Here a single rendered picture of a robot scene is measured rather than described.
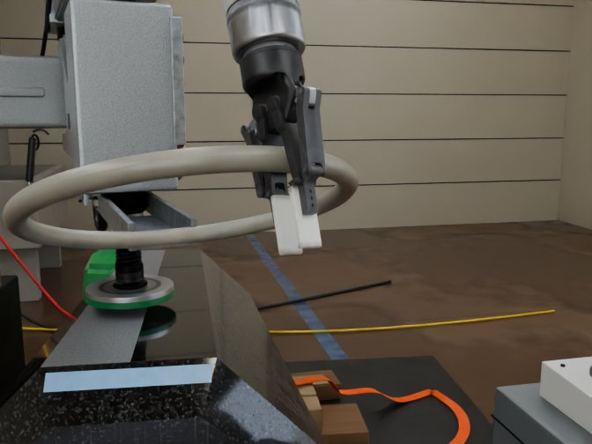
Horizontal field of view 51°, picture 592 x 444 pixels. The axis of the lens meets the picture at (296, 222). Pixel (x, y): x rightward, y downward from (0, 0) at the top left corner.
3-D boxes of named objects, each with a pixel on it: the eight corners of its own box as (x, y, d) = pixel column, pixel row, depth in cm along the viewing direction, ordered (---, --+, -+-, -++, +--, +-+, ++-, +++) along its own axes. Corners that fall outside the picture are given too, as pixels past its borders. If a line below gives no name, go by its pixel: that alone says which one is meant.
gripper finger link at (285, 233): (273, 194, 71) (270, 196, 71) (282, 254, 69) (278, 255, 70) (293, 195, 72) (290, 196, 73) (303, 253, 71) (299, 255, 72)
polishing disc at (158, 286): (96, 279, 163) (95, 275, 163) (177, 277, 165) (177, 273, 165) (76, 304, 142) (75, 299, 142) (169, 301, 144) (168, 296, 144)
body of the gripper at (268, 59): (315, 46, 73) (329, 120, 71) (275, 76, 79) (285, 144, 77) (263, 34, 68) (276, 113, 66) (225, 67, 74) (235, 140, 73)
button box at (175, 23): (167, 144, 148) (163, 20, 143) (178, 143, 149) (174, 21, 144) (174, 145, 141) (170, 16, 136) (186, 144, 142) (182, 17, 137)
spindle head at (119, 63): (70, 188, 169) (59, 18, 161) (151, 185, 177) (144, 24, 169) (81, 207, 136) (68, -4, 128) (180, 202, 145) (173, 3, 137)
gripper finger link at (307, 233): (308, 188, 70) (313, 186, 70) (318, 247, 69) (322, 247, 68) (287, 188, 68) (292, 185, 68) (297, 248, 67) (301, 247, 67)
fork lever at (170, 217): (77, 203, 168) (76, 185, 167) (149, 199, 175) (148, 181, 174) (107, 253, 105) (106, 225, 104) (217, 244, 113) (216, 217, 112)
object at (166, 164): (12, 260, 101) (11, 242, 102) (287, 236, 120) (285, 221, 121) (-14, 177, 57) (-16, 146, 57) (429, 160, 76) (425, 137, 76)
